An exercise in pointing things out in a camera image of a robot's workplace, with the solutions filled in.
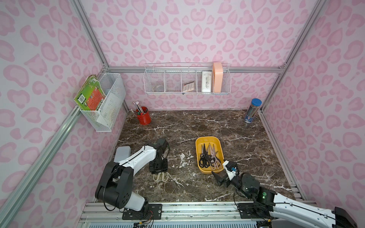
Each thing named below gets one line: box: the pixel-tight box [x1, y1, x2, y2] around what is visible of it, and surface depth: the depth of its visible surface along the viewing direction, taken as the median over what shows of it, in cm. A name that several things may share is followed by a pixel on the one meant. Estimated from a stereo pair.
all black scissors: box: [198, 143, 212, 169], surface depth 92 cm
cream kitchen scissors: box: [153, 171, 174, 182], surface depth 86 cm
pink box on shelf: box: [212, 62, 224, 93], surface depth 85 cm
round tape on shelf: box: [152, 84, 164, 93], surface depth 98 cm
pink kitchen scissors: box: [209, 142, 222, 171], surface depth 92 cm
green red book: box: [74, 74, 106, 111], surface depth 73 cm
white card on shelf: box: [201, 71, 212, 93], surface depth 95 cm
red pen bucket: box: [135, 106, 152, 126], surface depth 113 cm
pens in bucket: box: [133, 101, 146, 116], surface depth 109 cm
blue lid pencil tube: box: [244, 97, 263, 124], surface depth 103 cm
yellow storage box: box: [195, 136, 225, 175], surface depth 94 cm
